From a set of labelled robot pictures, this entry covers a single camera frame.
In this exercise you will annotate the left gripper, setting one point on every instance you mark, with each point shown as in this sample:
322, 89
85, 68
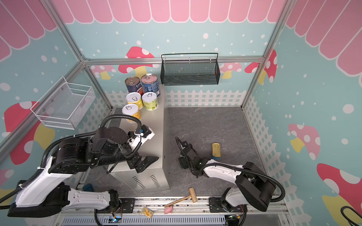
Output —
148, 160

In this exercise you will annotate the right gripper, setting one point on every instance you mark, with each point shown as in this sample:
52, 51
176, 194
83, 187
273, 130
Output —
186, 157

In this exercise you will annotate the gold sardine tin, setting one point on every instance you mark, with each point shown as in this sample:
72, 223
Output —
216, 151

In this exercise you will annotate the small yellow can white lid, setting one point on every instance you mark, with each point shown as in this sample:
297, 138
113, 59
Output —
150, 101
134, 98
132, 110

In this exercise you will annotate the dark blue tomato can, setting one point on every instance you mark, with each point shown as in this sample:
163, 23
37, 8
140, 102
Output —
133, 84

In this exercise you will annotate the blue soup can pink lid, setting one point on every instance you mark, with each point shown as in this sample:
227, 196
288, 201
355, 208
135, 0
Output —
150, 84

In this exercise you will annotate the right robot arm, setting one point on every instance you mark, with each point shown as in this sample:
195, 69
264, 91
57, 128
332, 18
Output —
253, 186

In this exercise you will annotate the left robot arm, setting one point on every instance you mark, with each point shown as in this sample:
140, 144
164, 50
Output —
118, 139

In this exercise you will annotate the grey metal counter cabinet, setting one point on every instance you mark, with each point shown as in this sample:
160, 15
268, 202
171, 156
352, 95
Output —
156, 176

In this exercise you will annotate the wooden toy mallet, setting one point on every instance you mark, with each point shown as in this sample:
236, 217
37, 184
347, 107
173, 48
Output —
192, 196

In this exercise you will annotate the yellow toy block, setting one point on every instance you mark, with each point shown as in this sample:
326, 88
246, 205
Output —
147, 212

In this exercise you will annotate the pink pig toy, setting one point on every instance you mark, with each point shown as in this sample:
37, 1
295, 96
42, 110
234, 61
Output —
168, 210

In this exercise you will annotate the teal sponge block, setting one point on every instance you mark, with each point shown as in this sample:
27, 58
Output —
88, 188

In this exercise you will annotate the green circuit board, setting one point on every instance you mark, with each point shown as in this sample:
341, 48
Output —
115, 219

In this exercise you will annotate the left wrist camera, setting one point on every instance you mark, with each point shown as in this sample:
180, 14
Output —
146, 133

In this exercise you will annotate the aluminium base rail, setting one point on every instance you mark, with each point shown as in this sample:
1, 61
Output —
206, 211

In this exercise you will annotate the black mesh wall basket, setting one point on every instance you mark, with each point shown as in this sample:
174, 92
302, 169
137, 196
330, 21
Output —
190, 69

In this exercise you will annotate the white mesh wall basket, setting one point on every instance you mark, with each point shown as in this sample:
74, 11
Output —
64, 105

